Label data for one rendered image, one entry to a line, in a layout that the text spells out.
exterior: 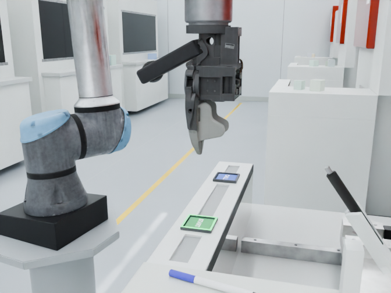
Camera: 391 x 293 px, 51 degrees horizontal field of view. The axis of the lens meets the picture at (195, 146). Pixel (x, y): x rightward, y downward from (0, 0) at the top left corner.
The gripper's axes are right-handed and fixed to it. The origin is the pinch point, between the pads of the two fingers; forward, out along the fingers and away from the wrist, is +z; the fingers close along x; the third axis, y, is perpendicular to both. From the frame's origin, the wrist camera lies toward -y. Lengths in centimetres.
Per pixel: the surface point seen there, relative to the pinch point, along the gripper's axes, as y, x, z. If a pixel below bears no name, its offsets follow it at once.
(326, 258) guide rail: 24.3, 17.0, 27.3
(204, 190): -2.5, 17.1, 14.6
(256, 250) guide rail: 9.6, 16.9, 27.7
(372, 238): 26.0, -20.3, 3.7
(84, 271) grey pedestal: -33, 15, 39
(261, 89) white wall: -71, 796, 87
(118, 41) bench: -280, 566, -12
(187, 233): -0.5, -3.8, 14.6
